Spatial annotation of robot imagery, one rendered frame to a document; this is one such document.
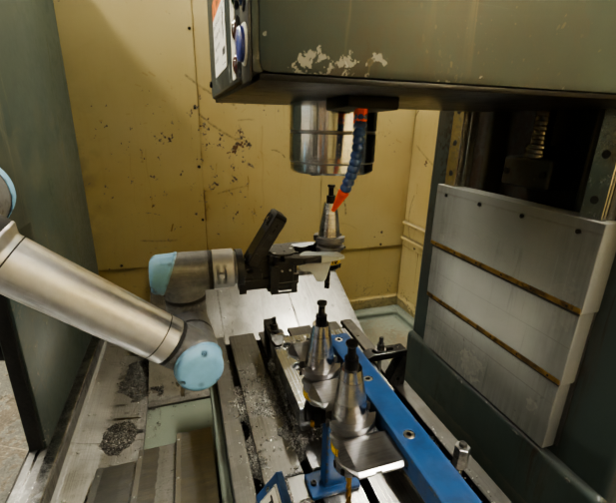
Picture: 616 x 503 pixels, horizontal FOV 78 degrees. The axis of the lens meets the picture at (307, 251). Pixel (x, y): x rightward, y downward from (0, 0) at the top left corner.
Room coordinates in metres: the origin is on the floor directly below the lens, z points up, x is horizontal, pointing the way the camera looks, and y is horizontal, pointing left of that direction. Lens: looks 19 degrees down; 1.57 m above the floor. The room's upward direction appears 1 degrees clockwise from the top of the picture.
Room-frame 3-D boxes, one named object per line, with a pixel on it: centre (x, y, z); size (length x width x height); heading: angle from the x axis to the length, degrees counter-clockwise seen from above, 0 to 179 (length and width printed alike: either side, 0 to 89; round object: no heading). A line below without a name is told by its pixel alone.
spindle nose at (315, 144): (0.74, -0.04, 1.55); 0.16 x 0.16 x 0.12
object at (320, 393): (0.44, -0.04, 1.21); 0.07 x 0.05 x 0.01; 108
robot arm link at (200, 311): (0.64, 0.22, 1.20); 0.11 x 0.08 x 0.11; 23
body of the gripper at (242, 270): (0.70, 0.08, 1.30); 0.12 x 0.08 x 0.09; 107
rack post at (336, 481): (0.56, -0.06, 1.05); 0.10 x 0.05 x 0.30; 108
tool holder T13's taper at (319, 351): (0.50, -0.02, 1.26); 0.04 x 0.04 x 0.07
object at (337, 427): (0.39, -0.06, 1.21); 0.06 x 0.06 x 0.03
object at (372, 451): (0.34, -0.07, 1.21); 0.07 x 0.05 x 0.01; 108
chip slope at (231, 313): (1.37, 0.17, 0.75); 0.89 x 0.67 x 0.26; 108
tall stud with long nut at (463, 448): (0.54, -0.29, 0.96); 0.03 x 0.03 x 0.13
